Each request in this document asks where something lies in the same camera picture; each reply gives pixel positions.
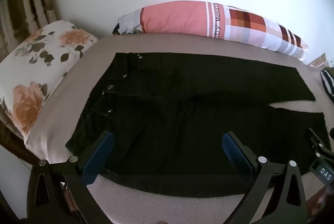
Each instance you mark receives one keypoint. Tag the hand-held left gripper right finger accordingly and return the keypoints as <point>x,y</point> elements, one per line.
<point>236,156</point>

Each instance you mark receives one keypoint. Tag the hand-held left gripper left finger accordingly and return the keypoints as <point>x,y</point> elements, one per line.
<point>97,158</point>

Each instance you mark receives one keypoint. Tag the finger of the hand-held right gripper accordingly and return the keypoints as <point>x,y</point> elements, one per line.
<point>320,144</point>

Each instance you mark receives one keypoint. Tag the black pants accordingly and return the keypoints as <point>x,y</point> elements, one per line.
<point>188,109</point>

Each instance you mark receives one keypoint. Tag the dark striped cloth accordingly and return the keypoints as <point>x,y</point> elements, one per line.
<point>328,83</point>

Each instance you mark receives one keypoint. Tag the bed with beige sheet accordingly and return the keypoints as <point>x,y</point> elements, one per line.
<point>86,62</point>

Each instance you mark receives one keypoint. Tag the white floral pillow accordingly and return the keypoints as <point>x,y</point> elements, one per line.
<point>34,67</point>

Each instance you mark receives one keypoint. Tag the pink checkered long pillow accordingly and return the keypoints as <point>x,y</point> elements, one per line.
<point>198,20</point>

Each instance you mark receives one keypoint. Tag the wooden bed frame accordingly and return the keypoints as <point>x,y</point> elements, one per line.
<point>15,143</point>

